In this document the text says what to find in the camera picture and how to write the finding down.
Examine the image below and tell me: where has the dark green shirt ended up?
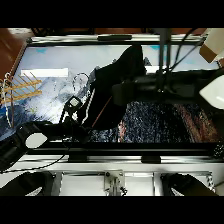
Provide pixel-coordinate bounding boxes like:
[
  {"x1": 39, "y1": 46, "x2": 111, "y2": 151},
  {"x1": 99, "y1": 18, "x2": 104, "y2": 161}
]
[{"x1": 80, "y1": 44, "x2": 148, "y2": 132}]

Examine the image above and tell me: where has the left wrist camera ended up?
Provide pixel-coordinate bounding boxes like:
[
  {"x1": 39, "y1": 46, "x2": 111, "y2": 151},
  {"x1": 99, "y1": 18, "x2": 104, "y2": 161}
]
[{"x1": 63, "y1": 95, "x2": 84, "y2": 116}]

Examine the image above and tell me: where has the silver frame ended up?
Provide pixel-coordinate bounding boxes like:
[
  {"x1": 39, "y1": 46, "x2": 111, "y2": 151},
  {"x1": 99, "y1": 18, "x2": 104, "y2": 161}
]
[{"x1": 0, "y1": 33, "x2": 224, "y2": 197}]

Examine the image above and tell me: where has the black cable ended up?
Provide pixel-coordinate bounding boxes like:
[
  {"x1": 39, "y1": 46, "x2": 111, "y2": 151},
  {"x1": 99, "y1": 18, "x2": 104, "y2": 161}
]
[{"x1": 171, "y1": 28, "x2": 202, "y2": 73}]

